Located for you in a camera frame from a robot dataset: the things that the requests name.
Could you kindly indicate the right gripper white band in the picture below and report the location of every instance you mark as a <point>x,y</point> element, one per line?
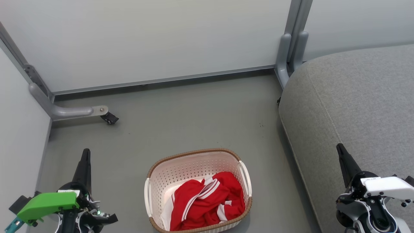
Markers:
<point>388,187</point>

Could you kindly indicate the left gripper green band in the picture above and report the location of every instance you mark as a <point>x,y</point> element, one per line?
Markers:
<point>48,204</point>

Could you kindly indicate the red and white jersey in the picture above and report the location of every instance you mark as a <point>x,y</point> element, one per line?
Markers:
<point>234,189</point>

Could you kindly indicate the grey fabric sofa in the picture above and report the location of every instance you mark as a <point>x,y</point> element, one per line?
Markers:
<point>349,106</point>

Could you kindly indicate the black caster wheel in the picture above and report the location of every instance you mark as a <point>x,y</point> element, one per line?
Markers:
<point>110,118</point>

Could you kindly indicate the grey metal partition foot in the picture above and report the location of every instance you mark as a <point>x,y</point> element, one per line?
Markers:
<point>64,111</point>

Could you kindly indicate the white laundry basket brown rim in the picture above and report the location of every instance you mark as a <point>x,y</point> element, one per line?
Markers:
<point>181,168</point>

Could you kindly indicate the grey partition base rail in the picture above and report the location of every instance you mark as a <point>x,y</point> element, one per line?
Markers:
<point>161,80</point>

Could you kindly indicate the grey metal partition post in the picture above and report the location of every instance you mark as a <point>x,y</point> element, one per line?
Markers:
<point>283,55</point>

